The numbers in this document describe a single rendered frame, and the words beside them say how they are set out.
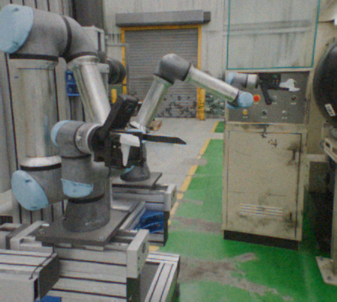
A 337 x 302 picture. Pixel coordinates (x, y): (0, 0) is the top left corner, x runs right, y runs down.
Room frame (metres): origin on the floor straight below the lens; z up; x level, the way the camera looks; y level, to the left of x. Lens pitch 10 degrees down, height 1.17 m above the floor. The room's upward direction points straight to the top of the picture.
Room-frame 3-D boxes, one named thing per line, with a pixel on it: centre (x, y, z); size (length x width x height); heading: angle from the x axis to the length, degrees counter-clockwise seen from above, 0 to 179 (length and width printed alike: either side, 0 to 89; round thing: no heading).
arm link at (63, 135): (0.77, 0.25, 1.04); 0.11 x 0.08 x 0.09; 53
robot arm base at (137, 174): (1.45, 0.19, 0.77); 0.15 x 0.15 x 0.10
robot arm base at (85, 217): (0.97, 0.29, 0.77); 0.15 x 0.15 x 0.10
